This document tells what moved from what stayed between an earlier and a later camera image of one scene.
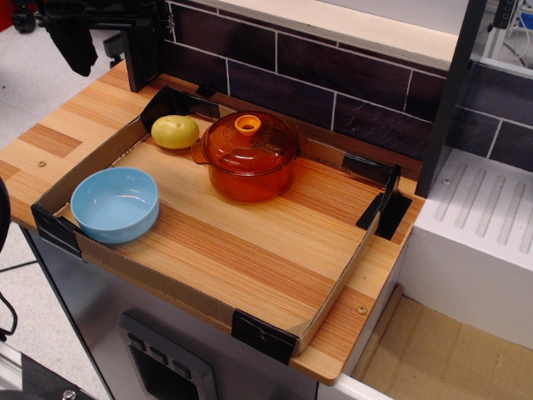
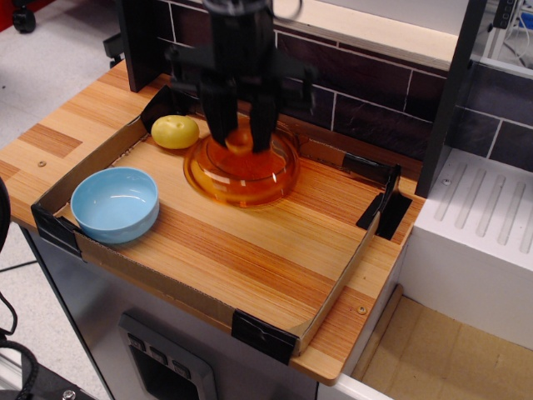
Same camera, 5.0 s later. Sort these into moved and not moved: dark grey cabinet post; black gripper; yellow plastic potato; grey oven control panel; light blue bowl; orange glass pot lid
Moved: black gripper; orange glass pot lid
Not moved: yellow plastic potato; light blue bowl; dark grey cabinet post; grey oven control panel
